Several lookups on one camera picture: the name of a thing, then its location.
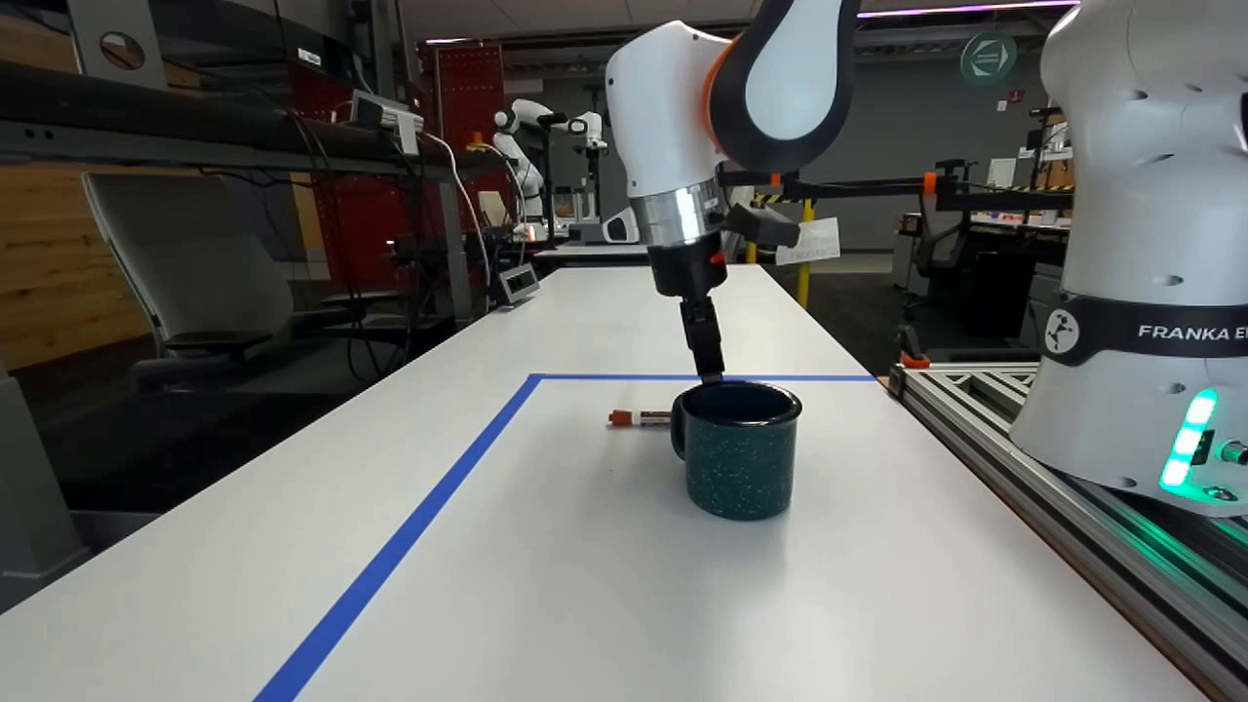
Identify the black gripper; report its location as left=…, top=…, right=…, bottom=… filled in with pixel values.
left=647, top=233, right=726, bottom=384

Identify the white capped marker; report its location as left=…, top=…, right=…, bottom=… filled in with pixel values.
left=610, top=409, right=670, bottom=429

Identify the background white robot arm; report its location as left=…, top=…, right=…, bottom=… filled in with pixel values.
left=492, top=99, right=610, bottom=243

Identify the dark teal speckled mug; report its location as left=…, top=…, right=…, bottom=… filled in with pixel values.
left=670, top=380, right=805, bottom=523

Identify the blue tape line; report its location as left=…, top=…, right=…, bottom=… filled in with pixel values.
left=255, top=376, right=853, bottom=702

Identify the grey office chair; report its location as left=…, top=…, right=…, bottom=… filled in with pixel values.
left=81, top=177, right=316, bottom=390

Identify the aluminium rail frame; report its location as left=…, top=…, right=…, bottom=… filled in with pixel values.
left=885, top=364, right=1248, bottom=702

